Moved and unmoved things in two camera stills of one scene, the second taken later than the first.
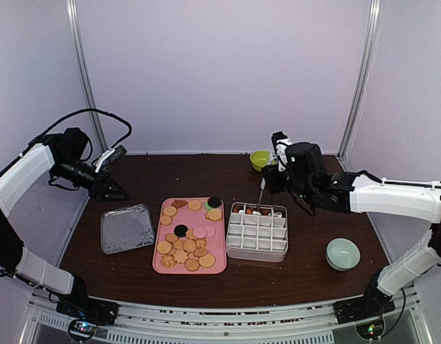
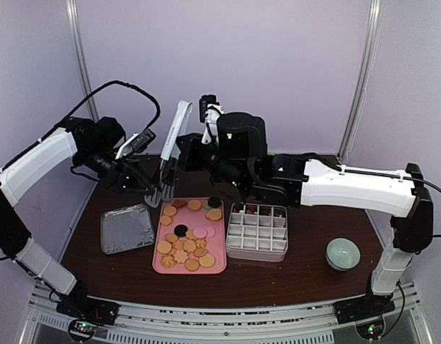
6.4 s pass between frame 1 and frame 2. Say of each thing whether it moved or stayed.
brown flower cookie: stayed
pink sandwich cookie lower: stayed
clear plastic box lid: stayed
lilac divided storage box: stayed
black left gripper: moved
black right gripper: moved
